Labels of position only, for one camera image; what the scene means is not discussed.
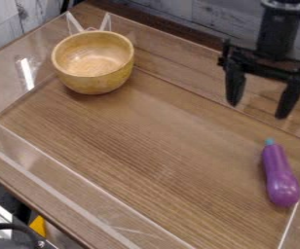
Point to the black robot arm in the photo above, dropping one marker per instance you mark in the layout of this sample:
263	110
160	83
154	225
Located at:
269	58

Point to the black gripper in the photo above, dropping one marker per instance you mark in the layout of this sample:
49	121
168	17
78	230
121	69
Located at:
240	61

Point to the brown wooden bowl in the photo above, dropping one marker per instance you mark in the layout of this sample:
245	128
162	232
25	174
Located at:
94	61

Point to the clear acrylic tray wall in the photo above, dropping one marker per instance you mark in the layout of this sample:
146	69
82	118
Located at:
154	166

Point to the yellow black equipment base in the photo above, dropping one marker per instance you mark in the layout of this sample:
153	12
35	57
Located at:
43	229

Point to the purple toy eggplant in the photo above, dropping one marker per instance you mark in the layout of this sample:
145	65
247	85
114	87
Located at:
281	182

